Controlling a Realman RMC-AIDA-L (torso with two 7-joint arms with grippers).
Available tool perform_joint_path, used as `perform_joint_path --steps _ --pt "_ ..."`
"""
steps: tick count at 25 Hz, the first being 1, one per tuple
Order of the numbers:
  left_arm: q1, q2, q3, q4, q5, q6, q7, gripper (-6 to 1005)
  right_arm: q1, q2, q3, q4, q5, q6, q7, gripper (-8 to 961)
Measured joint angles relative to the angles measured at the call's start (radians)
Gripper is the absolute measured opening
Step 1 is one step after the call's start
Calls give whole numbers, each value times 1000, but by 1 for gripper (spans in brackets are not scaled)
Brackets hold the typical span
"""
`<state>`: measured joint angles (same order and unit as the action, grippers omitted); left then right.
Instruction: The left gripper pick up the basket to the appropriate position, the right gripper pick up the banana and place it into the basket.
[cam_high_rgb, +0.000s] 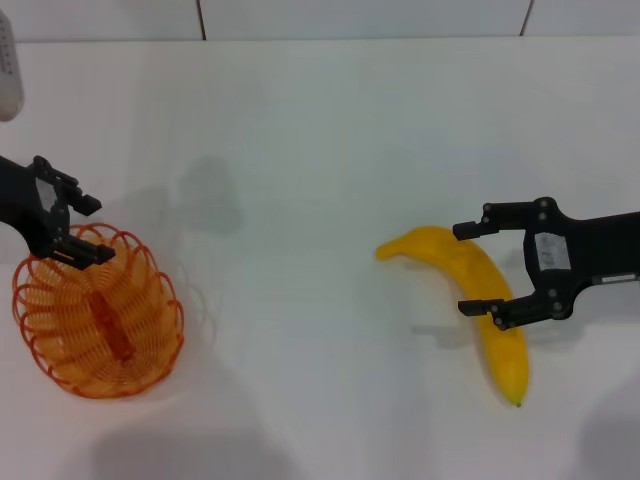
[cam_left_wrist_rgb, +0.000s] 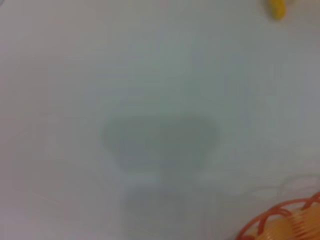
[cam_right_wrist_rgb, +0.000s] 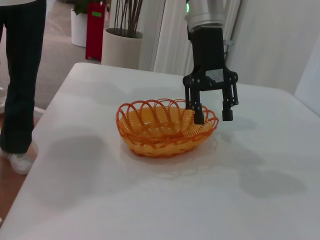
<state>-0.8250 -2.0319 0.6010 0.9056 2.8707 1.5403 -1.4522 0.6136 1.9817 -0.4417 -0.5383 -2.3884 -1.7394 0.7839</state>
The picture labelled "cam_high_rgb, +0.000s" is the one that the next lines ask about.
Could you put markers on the orange woven plastic basket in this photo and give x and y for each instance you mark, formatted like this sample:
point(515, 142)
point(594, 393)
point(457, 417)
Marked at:
point(100, 325)

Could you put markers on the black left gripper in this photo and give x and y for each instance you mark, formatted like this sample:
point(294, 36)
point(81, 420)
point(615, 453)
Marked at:
point(25, 200)

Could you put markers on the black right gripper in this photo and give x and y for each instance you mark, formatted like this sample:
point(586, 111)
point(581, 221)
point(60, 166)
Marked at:
point(600, 250)

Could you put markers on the yellow banana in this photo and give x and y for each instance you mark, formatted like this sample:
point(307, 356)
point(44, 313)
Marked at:
point(480, 280)

